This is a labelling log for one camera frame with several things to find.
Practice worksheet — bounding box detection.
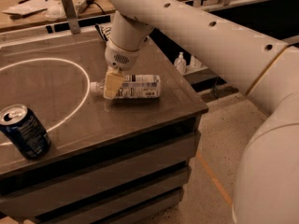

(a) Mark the grey drawer cabinet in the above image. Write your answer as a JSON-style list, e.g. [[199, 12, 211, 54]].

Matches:
[[0, 115, 202, 224]]

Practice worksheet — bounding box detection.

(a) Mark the white face mask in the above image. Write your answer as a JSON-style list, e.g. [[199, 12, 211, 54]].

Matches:
[[45, 5, 65, 21]]

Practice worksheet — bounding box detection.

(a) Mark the left sanitizer bottle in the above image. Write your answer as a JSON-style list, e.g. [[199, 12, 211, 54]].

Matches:
[[174, 52, 186, 75]]

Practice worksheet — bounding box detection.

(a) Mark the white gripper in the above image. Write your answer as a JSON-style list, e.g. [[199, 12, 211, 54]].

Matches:
[[104, 40, 140, 99]]

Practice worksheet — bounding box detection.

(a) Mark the blue soda can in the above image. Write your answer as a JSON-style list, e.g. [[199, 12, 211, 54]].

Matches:
[[0, 104, 50, 160]]

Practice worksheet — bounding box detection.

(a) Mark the grey metal bracket post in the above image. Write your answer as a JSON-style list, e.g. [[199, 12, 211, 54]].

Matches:
[[61, 0, 80, 35]]

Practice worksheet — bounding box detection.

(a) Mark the dark blue chip bag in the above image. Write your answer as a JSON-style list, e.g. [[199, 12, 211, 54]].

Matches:
[[94, 24, 111, 42]]

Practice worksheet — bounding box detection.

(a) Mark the sanitizer bottle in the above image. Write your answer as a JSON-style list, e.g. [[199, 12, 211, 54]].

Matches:
[[190, 56, 202, 68], [174, 52, 186, 75]]

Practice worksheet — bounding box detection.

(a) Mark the clear plastic water bottle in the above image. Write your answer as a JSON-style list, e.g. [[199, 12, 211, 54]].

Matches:
[[90, 75, 161, 99]]

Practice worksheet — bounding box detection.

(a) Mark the white paper stack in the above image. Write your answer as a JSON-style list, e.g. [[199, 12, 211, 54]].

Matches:
[[3, 0, 50, 15]]

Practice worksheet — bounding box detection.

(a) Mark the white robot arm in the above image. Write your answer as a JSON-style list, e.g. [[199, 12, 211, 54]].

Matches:
[[106, 0, 299, 224]]

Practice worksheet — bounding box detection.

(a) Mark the right sanitizer bottle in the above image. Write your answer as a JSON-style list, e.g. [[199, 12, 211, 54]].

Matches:
[[190, 56, 202, 68]]

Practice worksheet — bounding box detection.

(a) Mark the grey power strip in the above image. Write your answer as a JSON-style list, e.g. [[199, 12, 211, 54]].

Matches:
[[75, 0, 94, 13]]

